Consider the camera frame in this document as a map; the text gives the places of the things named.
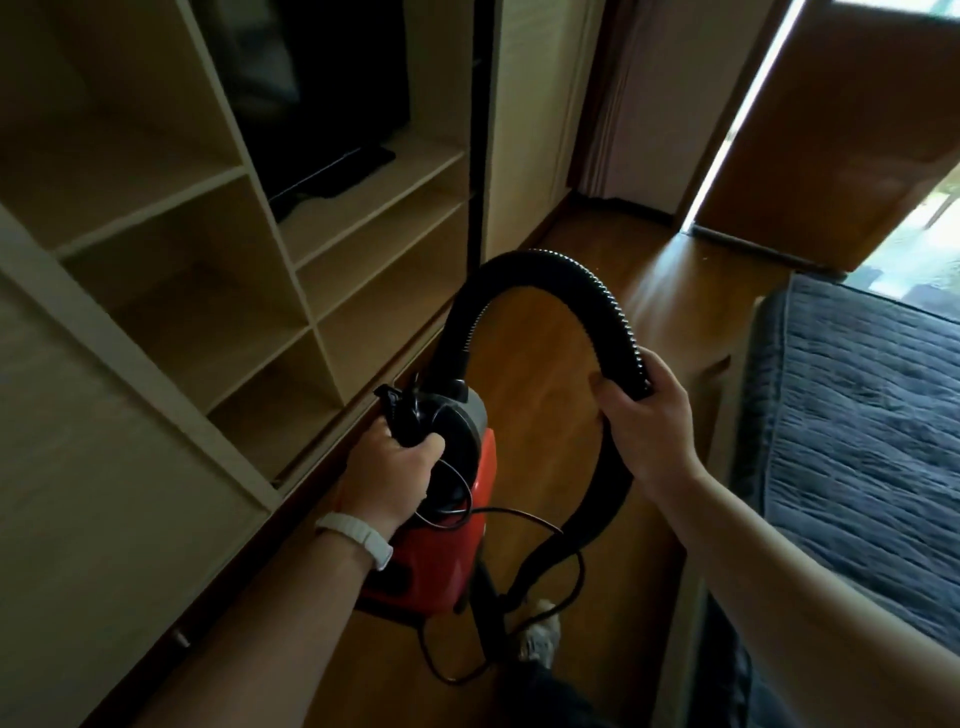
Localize white wrist watch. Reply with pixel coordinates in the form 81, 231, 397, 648
314, 512, 395, 573

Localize brown balcony door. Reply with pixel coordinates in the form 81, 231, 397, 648
693, 0, 960, 275

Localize black flat television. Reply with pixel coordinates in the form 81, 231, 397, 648
191, 0, 412, 225

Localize black trousers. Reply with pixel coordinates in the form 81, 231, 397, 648
494, 659, 616, 728

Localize person's right forearm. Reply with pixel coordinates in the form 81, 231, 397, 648
659, 468, 960, 728

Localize black vacuum hose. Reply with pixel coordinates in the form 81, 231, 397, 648
356, 249, 655, 665

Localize person's left forearm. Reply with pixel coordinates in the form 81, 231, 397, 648
134, 524, 376, 728

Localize white sneaker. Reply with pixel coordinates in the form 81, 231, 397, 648
517, 598, 562, 670

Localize white wardrobe shelf unit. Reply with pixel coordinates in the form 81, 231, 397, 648
0, 0, 609, 728

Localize black power cord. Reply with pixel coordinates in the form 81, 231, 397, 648
374, 374, 586, 688

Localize person's left hand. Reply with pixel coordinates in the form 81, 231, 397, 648
333, 416, 448, 541

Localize dark blue quilted mattress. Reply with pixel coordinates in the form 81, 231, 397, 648
686, 273, 960, 728

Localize person's right hand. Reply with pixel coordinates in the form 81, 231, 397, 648
588, 346, 706, 504

